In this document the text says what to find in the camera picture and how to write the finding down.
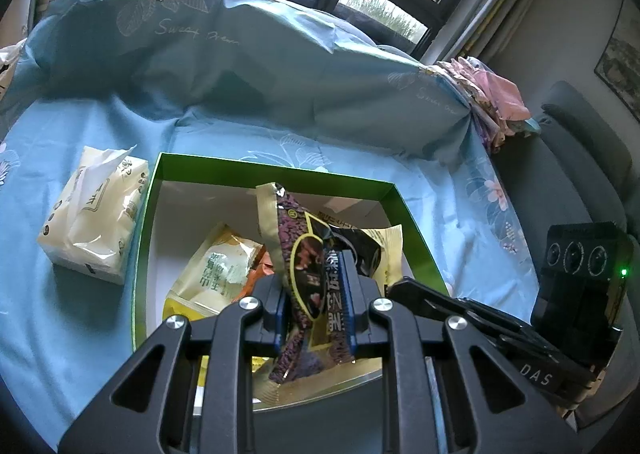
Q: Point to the pale green snack packet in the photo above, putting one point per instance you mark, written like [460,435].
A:
[215,269]

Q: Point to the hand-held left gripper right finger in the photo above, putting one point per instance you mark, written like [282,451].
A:
[350,304]

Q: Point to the pink folded cloth pile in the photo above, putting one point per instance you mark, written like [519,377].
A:
[495,94]

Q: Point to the soft tissue pack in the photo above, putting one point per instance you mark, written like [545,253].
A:
[90,224]

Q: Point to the green cardboard box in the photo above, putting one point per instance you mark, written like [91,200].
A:
[142,259]

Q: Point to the white plastic bag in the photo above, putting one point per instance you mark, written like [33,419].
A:
[7,69]

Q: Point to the orange snack packet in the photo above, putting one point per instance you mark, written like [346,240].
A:
[256,276]

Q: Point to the grey sofa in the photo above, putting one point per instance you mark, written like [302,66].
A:
[575,159]

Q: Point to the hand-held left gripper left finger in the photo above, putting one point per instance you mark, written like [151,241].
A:
[280,314]

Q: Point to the dark purple snack packet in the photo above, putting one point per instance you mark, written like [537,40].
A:
[305,254]

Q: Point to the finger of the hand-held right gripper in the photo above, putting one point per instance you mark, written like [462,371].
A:
[430,296]

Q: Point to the framed wall picture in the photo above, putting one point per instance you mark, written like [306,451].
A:
[622,64]

